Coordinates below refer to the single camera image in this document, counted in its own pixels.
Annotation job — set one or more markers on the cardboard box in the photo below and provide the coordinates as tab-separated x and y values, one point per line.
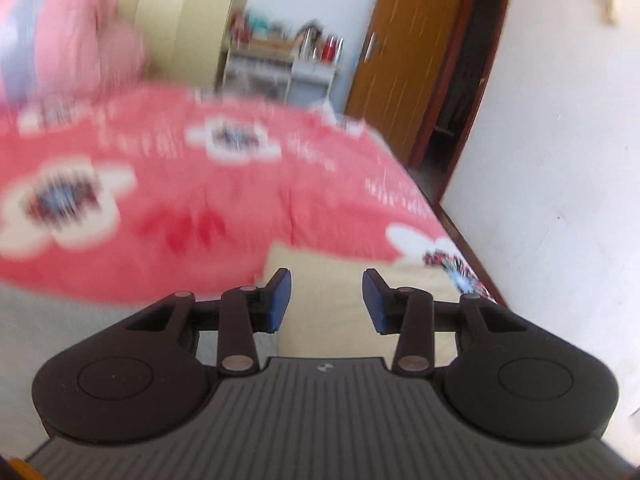
270	44

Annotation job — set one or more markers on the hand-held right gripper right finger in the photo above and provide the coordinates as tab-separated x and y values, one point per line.
376	305

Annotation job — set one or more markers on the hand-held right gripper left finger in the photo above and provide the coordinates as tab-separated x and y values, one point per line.
280	302

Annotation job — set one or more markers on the red thermos bottle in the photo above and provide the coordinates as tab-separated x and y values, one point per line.
330	50

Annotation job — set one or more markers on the cream wardrobe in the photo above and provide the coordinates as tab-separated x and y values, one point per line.
185	15

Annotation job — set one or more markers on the red floral blanket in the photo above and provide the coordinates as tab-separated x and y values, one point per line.
250	200

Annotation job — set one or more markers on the white desk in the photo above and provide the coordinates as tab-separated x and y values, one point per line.
310	77

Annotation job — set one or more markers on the folded beige garment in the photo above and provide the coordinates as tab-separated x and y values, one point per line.
325	280

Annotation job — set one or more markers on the pink floral pillow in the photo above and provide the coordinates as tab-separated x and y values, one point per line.
60	40

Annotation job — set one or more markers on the brown wooden door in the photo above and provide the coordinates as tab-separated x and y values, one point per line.
475	85

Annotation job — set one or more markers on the grey sweater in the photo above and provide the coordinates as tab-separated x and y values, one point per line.
50	330

